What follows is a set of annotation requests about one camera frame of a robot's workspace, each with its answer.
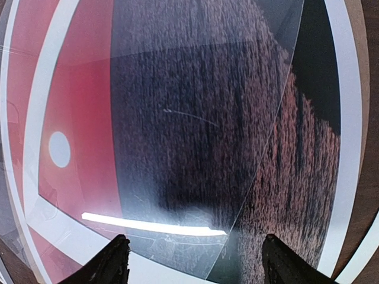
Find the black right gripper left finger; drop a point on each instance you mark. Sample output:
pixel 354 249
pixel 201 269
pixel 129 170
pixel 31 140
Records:
pixel 109 266

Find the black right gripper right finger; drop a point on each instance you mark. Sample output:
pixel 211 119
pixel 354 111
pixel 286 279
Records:
pixel 282 265

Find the clear acrylic sheet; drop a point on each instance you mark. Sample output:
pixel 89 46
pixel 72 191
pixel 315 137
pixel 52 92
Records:
pixel 142 118

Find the red and dark photo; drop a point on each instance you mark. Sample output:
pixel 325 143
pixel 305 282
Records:
pixel 192 118

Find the white mat board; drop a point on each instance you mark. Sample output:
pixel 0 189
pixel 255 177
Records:
pixel 38 118

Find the brown backing board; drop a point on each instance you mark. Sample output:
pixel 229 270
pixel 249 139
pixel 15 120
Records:
pixel 364 16

